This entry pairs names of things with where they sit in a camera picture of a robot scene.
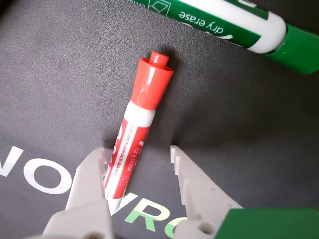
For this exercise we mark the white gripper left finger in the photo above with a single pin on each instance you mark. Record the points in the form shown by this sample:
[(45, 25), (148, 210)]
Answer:
[(84, 199)]

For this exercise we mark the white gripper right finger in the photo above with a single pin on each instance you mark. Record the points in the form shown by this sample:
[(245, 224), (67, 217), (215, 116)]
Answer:
[(204, 199)]

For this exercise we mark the red dry erase marker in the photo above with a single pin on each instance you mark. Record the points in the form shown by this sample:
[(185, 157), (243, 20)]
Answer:
[(149, 84)]

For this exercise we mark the green dry erase marker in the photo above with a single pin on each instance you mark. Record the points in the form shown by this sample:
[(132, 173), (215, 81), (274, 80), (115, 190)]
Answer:
[(249, 27)]

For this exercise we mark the dark grey WOWROBO mat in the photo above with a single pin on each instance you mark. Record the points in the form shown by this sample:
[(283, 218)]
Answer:
[(49, 74)]

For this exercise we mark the camera board with green mount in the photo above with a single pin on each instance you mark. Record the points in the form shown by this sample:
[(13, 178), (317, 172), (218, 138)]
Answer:
[(274, 224)]

